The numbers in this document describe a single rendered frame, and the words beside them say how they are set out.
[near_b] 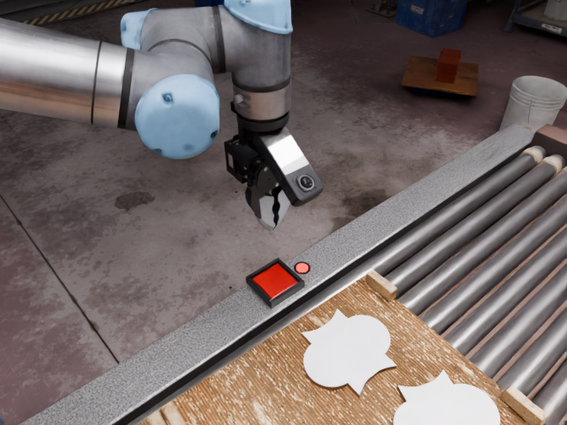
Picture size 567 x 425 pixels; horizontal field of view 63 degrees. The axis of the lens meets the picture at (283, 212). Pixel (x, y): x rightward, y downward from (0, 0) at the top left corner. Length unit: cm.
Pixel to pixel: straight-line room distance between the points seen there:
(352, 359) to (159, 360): 30
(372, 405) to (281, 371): 14
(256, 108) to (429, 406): 47
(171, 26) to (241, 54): 8
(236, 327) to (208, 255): 139
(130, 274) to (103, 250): 22
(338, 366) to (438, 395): 14
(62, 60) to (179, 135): 11
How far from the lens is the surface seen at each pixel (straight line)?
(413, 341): 78
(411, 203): 105
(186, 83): 43
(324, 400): 71
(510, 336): 86
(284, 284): 83
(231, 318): 81
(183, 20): 55
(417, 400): 72
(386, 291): 80
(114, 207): 255
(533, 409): 75
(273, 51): 56
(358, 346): 74
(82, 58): 44
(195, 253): 220
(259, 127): 61
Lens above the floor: 157
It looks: 42 degrees down
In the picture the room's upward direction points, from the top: straight up
